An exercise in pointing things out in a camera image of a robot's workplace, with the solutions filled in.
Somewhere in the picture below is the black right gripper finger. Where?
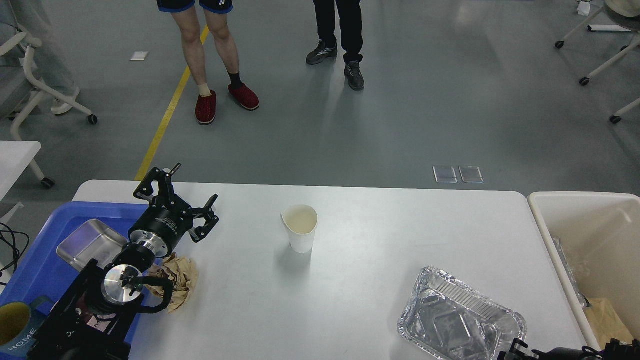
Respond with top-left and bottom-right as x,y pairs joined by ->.
497,338 -> 533,360

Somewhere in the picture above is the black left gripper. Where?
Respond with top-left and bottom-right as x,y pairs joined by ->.
128,162 -> 220,258

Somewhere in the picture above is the aluminium foil tray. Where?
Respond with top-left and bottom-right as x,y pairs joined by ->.
397,266 -> 527,360

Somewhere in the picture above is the stainless steel tray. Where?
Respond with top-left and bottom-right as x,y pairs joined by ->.
55,218 -> 128,272

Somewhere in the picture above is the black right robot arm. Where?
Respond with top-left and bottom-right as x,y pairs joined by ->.
497,338 -> 640,360

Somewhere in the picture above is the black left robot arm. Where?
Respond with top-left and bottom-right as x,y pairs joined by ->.
26,163 -> 220,360

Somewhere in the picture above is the crumpled brown paper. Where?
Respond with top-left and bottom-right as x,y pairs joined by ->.
147,252 -> 199,313

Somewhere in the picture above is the white paper cup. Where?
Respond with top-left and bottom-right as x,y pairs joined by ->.
280,204 -> 319,254

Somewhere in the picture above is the blue plastic tray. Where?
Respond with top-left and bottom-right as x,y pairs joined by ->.
1,202 -> 148,315

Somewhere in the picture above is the cream plastic bin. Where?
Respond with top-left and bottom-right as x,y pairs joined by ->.
527,191 -> 640,348

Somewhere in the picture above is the white side table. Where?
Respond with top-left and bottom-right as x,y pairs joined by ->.
0,140 -> 51,199

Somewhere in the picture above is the blue HOME mug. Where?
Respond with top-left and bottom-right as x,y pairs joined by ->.
0,295 -> 55,358

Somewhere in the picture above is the white wheeled chair left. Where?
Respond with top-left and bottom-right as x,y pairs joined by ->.
1,29 -> 98,141

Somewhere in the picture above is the person in blue shorts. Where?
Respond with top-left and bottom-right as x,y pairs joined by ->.
156,0 -> 261,126

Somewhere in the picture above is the person in grey trousers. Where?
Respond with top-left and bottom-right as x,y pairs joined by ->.
1,0 -> 80,100

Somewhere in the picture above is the white chair base right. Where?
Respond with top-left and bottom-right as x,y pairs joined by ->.
540,0 -> 639,128

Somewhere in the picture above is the person in black trousers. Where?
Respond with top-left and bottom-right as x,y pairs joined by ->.
305,0 -> 365,91

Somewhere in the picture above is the black cable on left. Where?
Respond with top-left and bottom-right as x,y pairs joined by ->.
0,222 -> 30,287

